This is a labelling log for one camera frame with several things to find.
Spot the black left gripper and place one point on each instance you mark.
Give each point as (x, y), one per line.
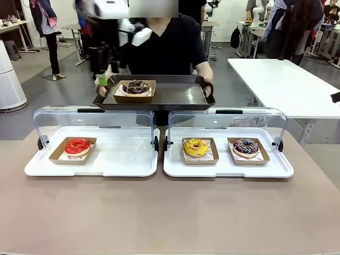
(105, 57)

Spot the chocolate sprinkled donut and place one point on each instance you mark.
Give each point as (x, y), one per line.
(130, 89)
(132, 99)

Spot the dark brown serving tray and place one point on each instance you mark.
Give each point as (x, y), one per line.
(180, 95)

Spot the red glazed donut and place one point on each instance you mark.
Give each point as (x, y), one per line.
(71, 148)
(63, 161)

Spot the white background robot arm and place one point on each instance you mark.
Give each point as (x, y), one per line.
(256, 16)

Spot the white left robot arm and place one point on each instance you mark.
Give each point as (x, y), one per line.
(111, 8)

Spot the person's left forearm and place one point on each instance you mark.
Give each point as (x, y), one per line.
(204, 68)

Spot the person in black shirt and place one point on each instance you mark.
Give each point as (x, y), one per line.
(170, 47)

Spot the yellow sprinkled donut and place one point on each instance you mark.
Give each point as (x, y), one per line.
(196, 148)
(199, 162)

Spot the purple drizzled donut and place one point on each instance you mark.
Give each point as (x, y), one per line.
(245, 147)

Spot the long haired person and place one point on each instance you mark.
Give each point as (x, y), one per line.
(295, 26)

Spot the seated person in black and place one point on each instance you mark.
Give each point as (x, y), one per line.
(332, 10)

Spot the person's right hand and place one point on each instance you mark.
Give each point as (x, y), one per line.
(103, 91)

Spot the person's left hand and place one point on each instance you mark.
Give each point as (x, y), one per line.
(208, 79)

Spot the clear plastic tray lid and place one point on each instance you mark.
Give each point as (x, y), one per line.
(252, 122)
(119, 119)

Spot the figure in red blue jacket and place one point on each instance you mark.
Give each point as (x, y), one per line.
(83, 26)

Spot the mannequin in dark clothes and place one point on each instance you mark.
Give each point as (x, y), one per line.
(53, 47)

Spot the black lid hinge knob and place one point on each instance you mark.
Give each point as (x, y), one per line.
(167, 143)
(279, 145)
(156, 143)
(41, 143)

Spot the white display tray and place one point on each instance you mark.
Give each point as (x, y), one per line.
(119, 159)
(223, 170)

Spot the white air purifier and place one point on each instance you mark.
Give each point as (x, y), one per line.
(10, 87)

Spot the small grey stool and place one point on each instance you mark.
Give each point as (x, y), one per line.
(12, 49)

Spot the light table with clutter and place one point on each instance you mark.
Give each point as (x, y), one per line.
(13, 25)

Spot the narrow wooden top desk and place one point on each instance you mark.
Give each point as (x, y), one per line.
(210, 24)

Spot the black backpack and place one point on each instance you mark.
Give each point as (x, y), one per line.
(235, 38)

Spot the white framed background desk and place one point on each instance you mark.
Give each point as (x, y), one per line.
(243, 26)

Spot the large white table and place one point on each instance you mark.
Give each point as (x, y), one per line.
(279, 85)

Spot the small black object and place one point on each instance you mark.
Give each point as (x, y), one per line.
(336, 97)

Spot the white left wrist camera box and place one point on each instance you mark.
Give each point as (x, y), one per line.
(142, 37)

